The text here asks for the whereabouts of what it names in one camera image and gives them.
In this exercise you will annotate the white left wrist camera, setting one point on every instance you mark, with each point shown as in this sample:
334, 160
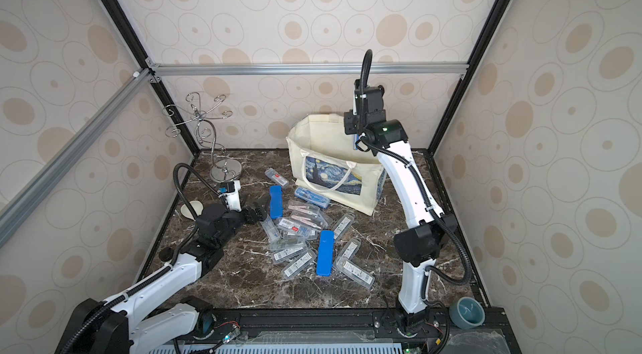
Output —
230, 194

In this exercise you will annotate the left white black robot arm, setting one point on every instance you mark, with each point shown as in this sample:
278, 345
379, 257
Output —
128, 322

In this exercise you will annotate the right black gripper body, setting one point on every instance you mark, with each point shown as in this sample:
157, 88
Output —
353, 121

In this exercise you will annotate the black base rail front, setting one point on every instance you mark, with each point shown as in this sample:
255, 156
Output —
429, 331

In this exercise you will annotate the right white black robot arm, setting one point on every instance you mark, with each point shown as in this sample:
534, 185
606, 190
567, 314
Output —
428, 226

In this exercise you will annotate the horizontal aluminium rail back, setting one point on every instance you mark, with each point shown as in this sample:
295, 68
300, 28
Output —
313, 69

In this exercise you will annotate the chrome wire jewelry stand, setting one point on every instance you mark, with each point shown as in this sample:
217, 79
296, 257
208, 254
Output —
224, 168

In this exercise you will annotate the teal ceramic cup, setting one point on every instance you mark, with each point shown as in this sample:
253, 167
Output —
467, 313

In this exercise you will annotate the aluminium rail left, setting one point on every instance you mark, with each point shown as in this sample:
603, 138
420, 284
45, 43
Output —
32, 195

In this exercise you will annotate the clear case right small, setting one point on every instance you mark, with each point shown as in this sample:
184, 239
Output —
348, 251

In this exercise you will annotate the clear case barcode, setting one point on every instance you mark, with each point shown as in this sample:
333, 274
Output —
270, 230
354, 272
290, 253
341, 227
299, 264

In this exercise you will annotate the small jar black lid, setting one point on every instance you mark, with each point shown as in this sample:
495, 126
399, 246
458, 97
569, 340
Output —
166, 254

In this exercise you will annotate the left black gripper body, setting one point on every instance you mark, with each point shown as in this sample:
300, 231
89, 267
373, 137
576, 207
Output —
237, 219

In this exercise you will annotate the clear case green compass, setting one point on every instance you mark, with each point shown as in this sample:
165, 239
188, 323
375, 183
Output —
287, 242

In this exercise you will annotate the cream canvas starry-night tote bag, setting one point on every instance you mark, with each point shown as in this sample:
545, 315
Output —
323, 160

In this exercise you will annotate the blue opaque case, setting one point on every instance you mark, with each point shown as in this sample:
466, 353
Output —
276, 206
325, 253

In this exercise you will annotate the cream spoon grey handle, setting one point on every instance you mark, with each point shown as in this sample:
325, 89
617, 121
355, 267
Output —
194, 209

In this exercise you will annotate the small clear case red label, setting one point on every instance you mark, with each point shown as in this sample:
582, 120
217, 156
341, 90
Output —
277, 178

